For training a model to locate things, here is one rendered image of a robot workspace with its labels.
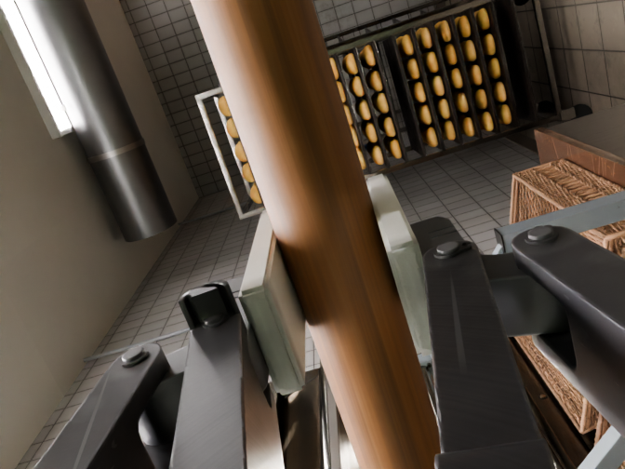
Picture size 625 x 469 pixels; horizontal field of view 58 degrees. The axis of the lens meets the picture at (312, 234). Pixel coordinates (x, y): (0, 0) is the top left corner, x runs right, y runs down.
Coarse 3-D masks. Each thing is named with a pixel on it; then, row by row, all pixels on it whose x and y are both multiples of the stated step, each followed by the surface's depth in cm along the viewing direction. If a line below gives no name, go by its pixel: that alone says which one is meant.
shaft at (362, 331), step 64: (192, 0) 14; (256, 0) 13; (256, 64) 14; (320, 64) 14; (256, 128) 15; (320, 128) 14; (320, 192) 15; (320, 256) 15; (384, 256) 16; (320, 320) 16; (384, 320) 16; (384, 384) 17; (384, 448) 18
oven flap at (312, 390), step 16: (320, 384) 177; (288, 400) 187; (304, 400) 180; (320, 400) 170; (288, 416) 179; (304, 416) 173; (320, 416) 163; (288, 432) 171; (304, 432) 166; (320, 432) 157; (288, 448) 165; (304, 448) 159; (320, 448) 154; (288, 464) 158; (304, 464) 153; (320, 464) 148
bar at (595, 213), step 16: (624, 192) 105; (576, 208) 105; (592, 208) 103; (608, 208) 102; (624, 208) 103; (512, 224) 107; (528, 224) 105; (544, 224) 103; (560, 224) 103; (576, 224) 103; (592, 224) 103; (432, 384) 107; (432, 400) 103; (608, 432) 64; (608, 448) 63; (624, 448) 62; (592, 464) 64; (608, 464) 63
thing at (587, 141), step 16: (608, 112) 175; (624, 112) 170; (544, 128) 178; (560, 128) 175; (576, 128) 170; (592, 128) 164; (608, 128) 160; (624, 128) 155; (544, 144) 176; (560, 144) 163; (576, 144) 154; (592, 144) 152; (608, 144) 148; (624, 144) 144; (544, 160) 180; (576, 160) 155; (592, 160) 145; (608, 160) 136; (624, 160) 133; (608, 176) 139; (624, 176) 131
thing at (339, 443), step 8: (328, 384) 158; (328, 392) 155; (328, 400) 152; (328, 408) 149; (336, 408) 147; (328, 416) 146; (336, 416) 144; (336, 424) 141; (336, 432) 138; (344, 432) 143; (336, 440) 136; (344, 440) 140; (336, 448) 133; (344, 448) 136; (336, 456) 131; (344, 456) 133; (352, 456) 140; (336, 464) 128; (344, 464) 130; (352, 464) 136
